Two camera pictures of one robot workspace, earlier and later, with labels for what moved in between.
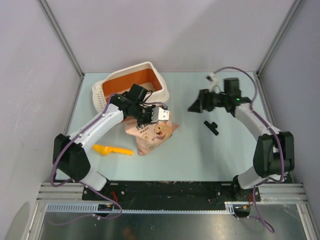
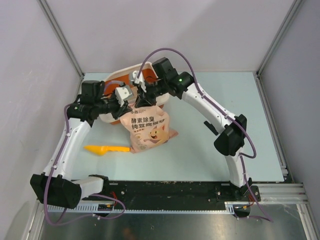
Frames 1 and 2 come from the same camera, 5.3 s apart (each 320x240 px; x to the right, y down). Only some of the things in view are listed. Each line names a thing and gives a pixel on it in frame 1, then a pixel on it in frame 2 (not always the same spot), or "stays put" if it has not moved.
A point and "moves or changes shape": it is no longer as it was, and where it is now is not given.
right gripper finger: x=196 y=106 → x=146 y=99
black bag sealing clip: x=212 y=127 stays put
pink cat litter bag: x=149 y=135 moves or changes shape
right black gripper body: x=214 y=100 → x=157 y=88
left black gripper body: x=144 y=115 → x=109 y=105
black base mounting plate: x=167 y=192 stays put
